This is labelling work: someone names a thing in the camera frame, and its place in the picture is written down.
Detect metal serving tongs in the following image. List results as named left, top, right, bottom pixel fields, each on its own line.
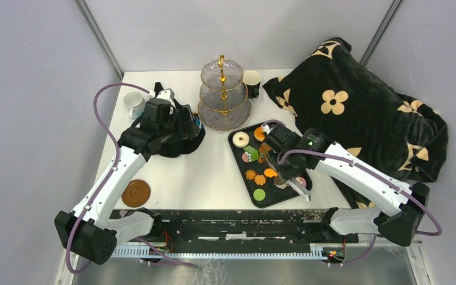
left=267, top=150, right=311, bottom=202

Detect three-tier glass cake stand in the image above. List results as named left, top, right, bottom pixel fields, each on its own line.
left=197, top=55, right=252, bottom=131

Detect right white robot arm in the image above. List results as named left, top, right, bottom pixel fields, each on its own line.
left=261, top=120, right=431, bottom=246

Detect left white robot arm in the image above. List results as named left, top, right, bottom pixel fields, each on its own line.
left=54, top=88, right=200, bottom=265

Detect brown madeleine bread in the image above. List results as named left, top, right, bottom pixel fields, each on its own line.
left=258, top=142, right=271, bottom=163

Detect orange frosted donut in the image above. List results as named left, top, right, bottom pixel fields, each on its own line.
left=254, top=126, right=265, bottom=143

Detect black serving tray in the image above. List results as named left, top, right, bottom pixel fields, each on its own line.
left=228, top=124, right=299, bottom=208

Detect green cake slice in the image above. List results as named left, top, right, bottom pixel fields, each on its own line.
left=242, top=145, right=259, bottom=163

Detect black cloth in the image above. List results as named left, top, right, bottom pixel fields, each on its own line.
left=147, top=82, right=205, bottom=158

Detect white and blue mug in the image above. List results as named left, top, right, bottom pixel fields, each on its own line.
left=123, top=91, right=146, bottom=119

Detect orange fish cookie left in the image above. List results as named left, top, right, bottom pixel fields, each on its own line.
left=263, top=168, right=278, bottom=178

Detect white frosted donut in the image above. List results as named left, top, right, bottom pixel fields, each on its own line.
left=232, top=131, right=250, bottom=148

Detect brown round chocolate cookie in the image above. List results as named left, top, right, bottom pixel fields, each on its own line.
left=273, top=176, right=288, bottom=189

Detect orange leaf cookie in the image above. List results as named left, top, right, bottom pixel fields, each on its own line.
left=254, top=175, right=266, bottom=186

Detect orange flower cookie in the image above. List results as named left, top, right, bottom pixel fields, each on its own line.
left=245, top=170, right=258, bottom=181

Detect green round cookie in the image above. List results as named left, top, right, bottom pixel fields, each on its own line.
left=252, top=188, right=266, bottom=201

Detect black mug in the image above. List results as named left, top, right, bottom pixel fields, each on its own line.
left=242, top=71, right=261, bottom=99

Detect black floral blanket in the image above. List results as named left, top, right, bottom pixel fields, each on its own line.
left=262, top=37, right=449, bottom=209

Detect brown round saucer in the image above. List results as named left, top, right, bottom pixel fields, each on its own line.
left=121, top=179, right=151, bottom=208

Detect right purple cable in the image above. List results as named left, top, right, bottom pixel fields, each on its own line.
left=260, top=119, right=443, bottom=266

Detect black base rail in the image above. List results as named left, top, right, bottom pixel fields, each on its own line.
left=143, top=210, right=359, bottom=254

